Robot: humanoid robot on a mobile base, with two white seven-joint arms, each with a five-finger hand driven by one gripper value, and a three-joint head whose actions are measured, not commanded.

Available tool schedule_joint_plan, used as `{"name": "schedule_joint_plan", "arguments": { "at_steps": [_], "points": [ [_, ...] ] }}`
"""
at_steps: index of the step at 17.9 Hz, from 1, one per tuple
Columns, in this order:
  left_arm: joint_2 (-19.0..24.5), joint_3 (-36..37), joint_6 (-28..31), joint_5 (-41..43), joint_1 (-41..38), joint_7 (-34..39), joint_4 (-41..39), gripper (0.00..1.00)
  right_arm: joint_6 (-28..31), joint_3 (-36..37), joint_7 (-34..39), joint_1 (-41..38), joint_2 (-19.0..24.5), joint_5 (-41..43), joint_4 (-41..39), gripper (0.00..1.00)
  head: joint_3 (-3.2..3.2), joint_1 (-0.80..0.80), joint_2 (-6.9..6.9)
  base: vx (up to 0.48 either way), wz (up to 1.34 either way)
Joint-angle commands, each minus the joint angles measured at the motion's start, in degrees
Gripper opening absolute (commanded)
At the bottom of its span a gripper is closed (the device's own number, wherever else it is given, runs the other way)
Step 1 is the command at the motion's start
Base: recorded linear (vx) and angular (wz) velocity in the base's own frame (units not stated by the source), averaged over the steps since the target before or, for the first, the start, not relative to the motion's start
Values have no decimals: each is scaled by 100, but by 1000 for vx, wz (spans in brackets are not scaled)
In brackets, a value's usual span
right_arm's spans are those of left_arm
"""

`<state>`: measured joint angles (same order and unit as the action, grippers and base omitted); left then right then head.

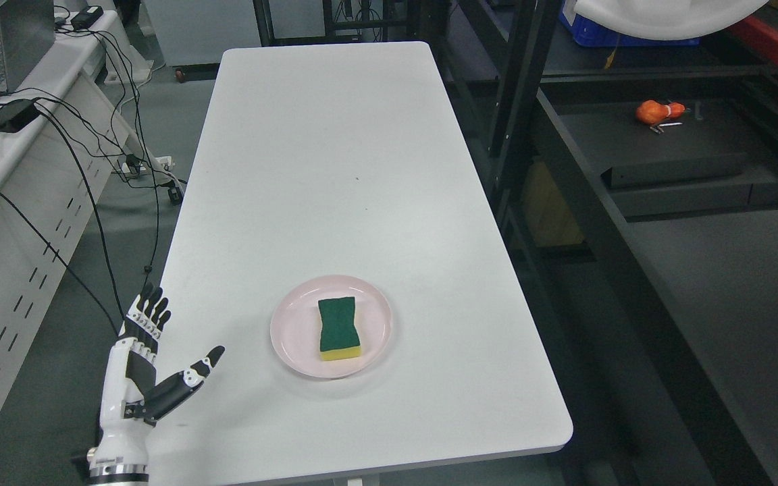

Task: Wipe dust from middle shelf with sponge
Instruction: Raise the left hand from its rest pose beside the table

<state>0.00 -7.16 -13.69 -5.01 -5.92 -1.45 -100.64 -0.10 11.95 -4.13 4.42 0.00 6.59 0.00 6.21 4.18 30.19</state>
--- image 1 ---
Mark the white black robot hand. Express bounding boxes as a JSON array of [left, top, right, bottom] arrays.
[[89, 283, 226, 477]]

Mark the green yellow sponge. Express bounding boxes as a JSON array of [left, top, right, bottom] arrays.
[[317, 296, 362, 362]]

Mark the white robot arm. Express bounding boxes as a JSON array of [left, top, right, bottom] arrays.
[[85, 461, 149, 485]]

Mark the orange object on shelf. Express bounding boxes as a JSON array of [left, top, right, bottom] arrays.
[[635, 101, 686, 126]]

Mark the pink plate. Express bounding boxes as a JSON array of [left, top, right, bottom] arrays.
[[269, 275, 393, 379]]

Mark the white power strip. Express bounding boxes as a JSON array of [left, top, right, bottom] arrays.
[[116, 154, 175, 180]]

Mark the white side desk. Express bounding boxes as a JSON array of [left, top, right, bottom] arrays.
[[0, 11, 146, 412]]

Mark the white table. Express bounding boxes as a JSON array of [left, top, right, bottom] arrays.
[[149, 41, 573, 485]]

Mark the black power adapter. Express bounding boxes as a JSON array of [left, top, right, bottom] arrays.
[[70, 4, 104, 31], [0, 99, 40, 134]]

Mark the grey laptop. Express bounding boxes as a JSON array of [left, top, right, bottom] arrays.
[[0, 1, 55, 93]]

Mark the black metal shelving rack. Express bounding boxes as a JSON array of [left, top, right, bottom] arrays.
[[410, 1, 778, 485]]

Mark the blue plastic crate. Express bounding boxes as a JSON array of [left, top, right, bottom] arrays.
[[559, 1, 700, 47]]

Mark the white curved cover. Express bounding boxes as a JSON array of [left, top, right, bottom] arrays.
[[572, 1, 768, 41]]

